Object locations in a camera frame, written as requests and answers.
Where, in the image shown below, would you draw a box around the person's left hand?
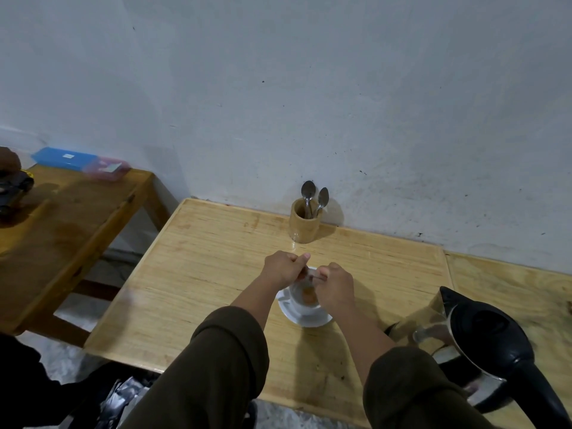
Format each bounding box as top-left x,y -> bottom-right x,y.
261,250 -> 312,293

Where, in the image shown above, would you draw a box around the silvery packets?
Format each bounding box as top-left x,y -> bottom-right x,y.
95,375 -> 152,429

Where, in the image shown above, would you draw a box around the blue plastic box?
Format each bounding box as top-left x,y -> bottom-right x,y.
32,147 -> 98,172

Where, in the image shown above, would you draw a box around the dark wooden side table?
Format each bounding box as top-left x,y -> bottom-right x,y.
0,164 -> 180,349

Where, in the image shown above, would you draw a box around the person's right forearm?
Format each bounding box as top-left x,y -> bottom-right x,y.
330,304 -> 494,429

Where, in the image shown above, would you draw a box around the steel kettle with black lid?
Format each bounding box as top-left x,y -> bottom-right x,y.
388,286 -> 572,429

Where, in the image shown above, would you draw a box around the pink plastic box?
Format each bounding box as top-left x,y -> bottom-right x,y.
82,156 -> 131,182

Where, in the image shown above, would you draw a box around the black device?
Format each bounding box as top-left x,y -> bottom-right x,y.
0,169 -> 35,219

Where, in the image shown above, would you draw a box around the white saucer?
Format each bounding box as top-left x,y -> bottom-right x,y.
275,287 -> 334,329

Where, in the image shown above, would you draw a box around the wooden utensil holder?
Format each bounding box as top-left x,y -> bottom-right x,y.
288,198 -> 324,244

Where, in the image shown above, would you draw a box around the person's left forearm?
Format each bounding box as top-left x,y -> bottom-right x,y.
120,278 -> 280,429

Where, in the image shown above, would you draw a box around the brown round object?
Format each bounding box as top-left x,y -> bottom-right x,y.
0,147 -> 22,173

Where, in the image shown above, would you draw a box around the white cup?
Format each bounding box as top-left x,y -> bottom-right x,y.
288,268 -> 323,311

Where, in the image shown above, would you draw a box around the small metal spoon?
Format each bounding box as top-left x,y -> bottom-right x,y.
313,187 -> 330,218

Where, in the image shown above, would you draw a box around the person's right hand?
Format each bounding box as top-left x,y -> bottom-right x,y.
315,262 -> 357,315

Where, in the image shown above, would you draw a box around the large metal spoon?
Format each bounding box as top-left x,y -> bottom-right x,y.
300,180 -> 317,219

